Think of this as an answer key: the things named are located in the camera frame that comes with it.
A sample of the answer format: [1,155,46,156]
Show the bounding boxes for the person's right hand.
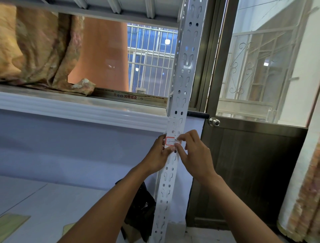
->
[174,130,218,185]

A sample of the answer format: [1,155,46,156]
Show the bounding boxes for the person's left hand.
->
[140,134,177,175]

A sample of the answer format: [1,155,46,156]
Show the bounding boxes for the red-bordered white label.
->
[165,136,181,146]

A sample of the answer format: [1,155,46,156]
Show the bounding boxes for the white perforated shelf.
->
[150,0,208,243]

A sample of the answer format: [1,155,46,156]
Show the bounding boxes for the person's left forearm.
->
[57,163,153,243]

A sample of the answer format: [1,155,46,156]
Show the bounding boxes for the person's right forearm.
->
[200,174,282,243]

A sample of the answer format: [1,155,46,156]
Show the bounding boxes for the grey ribbed shelf board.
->
[7,0,185,29]

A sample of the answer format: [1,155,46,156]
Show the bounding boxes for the dark brown glazed door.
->
[186,0,320,230]

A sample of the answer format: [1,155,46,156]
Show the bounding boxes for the black plastic bag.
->
[115,179,157,242]

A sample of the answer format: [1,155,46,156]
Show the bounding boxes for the white window security bars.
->
[127,23,179,98]

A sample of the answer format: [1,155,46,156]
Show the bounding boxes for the ornate white metal grille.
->
[220,25,313,123]

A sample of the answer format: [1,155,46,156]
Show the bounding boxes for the yellow sheet of red-bordered labels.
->
[62,223,75,236]

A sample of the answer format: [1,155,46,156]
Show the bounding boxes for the orange-brown panel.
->
[68,17,129,92]

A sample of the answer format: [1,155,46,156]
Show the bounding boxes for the plain yellow backing paper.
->
[0,213,31,243]

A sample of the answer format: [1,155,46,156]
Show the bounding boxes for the orange patterned cloth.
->
[0,4,96,96]

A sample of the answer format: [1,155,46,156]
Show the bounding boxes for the aluminium window frame rail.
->
[94,87,198,108]

